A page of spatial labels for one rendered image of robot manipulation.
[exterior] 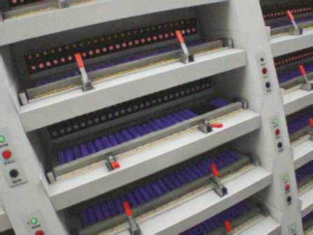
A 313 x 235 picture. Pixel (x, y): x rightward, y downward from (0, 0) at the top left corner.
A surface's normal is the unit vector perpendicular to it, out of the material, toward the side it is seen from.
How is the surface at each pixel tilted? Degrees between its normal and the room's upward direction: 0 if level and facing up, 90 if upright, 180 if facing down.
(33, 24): 108
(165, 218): 18
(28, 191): 90
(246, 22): 90
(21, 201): 90
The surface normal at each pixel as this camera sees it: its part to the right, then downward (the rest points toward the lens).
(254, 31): 0.34, 0.04
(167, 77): 0.41, 0.33
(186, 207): -0.15, -0.89
